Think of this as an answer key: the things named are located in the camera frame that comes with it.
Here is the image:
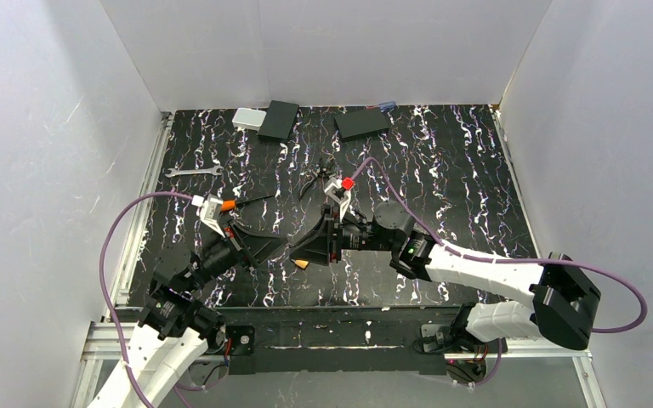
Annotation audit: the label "brass padlock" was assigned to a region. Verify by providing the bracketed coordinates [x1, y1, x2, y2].
[292, 259, 309, 270]

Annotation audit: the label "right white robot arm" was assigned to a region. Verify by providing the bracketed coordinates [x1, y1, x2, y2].
[290, 201, 601, 353]

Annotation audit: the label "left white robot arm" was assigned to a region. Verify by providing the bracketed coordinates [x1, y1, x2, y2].
[90, 216, 287, 407]

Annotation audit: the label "silver open-end wrench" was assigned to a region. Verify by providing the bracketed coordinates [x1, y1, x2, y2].
[164, 165, 224, 179]

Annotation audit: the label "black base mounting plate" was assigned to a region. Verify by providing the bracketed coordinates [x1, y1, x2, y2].
[219, 307, 508, 375]

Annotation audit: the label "black box right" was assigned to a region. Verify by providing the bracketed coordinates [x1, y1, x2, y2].
[335, 108, 390, 142]

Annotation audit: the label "black box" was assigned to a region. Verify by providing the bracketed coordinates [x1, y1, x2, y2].
[258, 100, 299, 142]
[335, 108, 390, 142]

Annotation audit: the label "black box left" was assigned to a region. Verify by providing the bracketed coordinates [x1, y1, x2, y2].
[258, 100, 299, 142]

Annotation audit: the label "white rectangular box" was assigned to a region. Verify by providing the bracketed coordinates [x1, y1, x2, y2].
[232, 108, 267, 131]

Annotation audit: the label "blue transparent small item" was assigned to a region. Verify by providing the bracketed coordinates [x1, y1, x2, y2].
[368, 101, 396, 111]

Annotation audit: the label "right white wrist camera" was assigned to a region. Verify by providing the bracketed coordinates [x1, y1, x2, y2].
[323, 176, 355, 221]

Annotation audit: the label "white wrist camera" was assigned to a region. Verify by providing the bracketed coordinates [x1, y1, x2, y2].
[191, 195, 225, 238]
[323, 176, 355, 221]

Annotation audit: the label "orange handled screwdriver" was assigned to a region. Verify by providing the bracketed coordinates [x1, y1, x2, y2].
[220, 194, 275, 213]

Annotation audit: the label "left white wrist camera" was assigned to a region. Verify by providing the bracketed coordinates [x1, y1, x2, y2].
[191, 195, 225, 238]

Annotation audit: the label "black handled pliers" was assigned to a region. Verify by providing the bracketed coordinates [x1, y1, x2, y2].
[298, 157, 335, 201]

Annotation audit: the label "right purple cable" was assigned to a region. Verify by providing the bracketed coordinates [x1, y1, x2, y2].
[351, 156, 649, 388]

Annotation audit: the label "purple cable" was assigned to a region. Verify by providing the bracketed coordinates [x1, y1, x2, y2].
[351, 156, 649, 388]
[99, 191, 232, 408]

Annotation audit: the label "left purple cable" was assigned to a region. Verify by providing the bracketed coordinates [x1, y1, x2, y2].
[99, 191, 232, 408]

